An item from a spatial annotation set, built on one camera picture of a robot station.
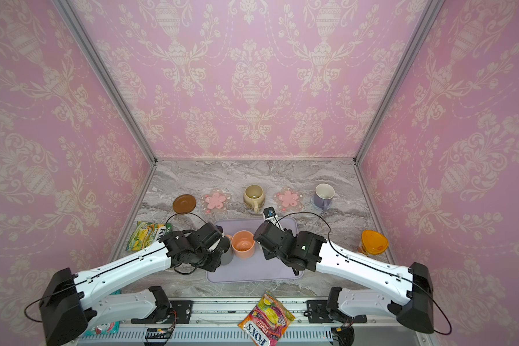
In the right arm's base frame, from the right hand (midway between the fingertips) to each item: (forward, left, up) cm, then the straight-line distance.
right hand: (269, 239), depth 73 cm
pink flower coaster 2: (+28, -11, -18) cm, 35 cm away
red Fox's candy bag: (-22, +2, -15) cm, 26 cm away
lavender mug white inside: (+27, -27, -13) cm, 41 cm away
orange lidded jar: (+1, -39, -9) cm, 40 cm away
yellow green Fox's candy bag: (+12, +52, -15) cm, 55 cm away
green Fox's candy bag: (-21, +54, -16) cm, 60 cm away
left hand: (-4, +19, -10) cm, 22 cm away
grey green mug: (-2, +15, -8) cm, 17 cm away
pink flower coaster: (+28, +24, -16) cm, 41 cm away
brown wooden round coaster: (+28, +40, -16) cm, 51 cm away
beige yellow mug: (+29, +6, -13) cm, 32 cm away
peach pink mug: (+5, +11, -15) cm, 20 cm away
